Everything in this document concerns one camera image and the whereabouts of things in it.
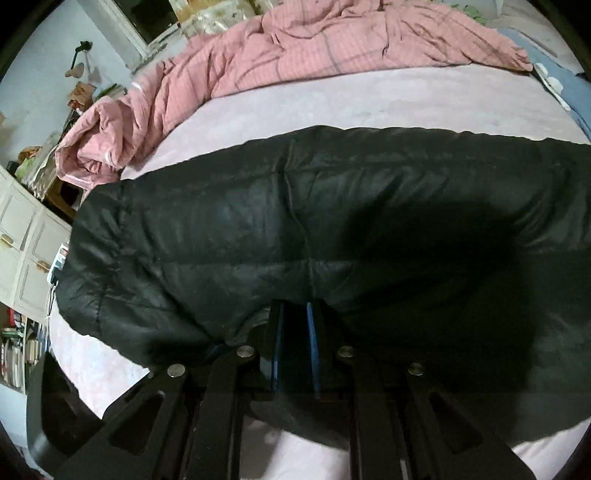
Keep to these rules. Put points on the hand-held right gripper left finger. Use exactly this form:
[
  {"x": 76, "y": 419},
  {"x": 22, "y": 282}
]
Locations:
[{"x": 277, "y": 350}]

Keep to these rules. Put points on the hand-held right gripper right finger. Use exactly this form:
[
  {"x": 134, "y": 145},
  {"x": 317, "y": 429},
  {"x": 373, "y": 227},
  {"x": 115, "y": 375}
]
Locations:
[{"x": 314, "y": 350}]

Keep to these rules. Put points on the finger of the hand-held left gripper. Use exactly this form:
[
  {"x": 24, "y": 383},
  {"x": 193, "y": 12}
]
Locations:
[{"x": 41, "y": 424}]

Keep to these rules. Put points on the black down jacket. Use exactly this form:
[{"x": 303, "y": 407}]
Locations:
[{"x": 323, "y": 207}]

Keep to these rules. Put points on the row of books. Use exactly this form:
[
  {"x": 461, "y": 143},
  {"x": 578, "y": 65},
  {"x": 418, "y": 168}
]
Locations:
[{"x": 18, "y": 355}]

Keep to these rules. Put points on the white power strip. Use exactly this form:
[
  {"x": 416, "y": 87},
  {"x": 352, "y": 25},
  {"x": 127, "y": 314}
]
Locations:
[{"x": 59, "y": 263}]

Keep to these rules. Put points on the white cabinet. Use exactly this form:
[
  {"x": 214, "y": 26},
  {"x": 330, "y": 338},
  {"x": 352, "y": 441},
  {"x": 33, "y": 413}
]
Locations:
[{"x": 27, "y": 240}]

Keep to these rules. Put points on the wooden desk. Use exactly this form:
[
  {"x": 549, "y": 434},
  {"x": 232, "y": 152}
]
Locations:
[{"x": 62, "y": 198}]

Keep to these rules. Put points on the pink checked quilt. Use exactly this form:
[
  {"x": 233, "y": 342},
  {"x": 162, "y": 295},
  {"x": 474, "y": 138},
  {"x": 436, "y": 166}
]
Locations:
[{"x": 300, "y": 41}]

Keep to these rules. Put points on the tree print curtain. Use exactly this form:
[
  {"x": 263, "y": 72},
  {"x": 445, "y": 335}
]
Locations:
[{"x": 207, "y": 18}]

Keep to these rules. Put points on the white framed window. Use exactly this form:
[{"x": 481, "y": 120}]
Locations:
[{"x": 147, "y": 18}]

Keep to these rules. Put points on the blue floral pillow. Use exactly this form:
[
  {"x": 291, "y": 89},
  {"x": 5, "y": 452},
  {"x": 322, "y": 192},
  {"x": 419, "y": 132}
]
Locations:
[{"x": 568, "y": 87}]

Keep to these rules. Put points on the green patterned cloth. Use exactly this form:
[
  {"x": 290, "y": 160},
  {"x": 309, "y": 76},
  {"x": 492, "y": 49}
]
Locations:
[{"x": 461, "y": 9}]

